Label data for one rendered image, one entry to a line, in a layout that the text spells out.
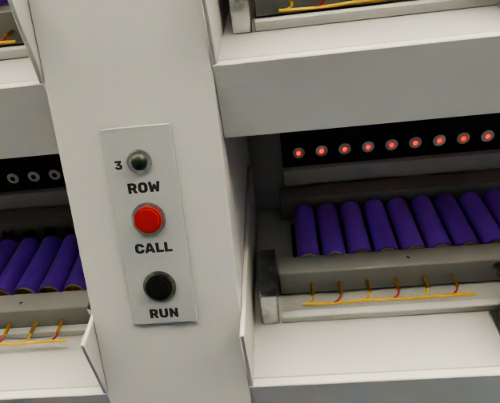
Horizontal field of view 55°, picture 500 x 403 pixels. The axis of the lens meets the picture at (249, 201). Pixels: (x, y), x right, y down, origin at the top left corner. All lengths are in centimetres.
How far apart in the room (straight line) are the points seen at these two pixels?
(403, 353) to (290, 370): 7
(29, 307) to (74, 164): 14
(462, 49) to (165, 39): 16
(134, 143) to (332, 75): 12
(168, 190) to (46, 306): 16
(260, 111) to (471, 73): 12
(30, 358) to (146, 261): 14
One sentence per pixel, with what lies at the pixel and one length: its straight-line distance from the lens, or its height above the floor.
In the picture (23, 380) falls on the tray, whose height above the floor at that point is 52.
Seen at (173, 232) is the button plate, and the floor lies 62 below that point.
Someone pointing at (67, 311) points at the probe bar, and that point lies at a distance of 39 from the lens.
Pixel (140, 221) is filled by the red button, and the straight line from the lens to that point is 29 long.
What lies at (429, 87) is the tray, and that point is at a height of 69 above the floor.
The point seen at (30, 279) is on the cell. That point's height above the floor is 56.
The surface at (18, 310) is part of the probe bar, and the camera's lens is 41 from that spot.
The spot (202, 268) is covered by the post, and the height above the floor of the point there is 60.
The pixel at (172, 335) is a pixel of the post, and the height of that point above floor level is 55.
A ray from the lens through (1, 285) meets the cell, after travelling 44.
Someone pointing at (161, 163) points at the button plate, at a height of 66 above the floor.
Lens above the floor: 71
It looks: 15 degrees down
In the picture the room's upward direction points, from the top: 6 degrees counter-clockwise
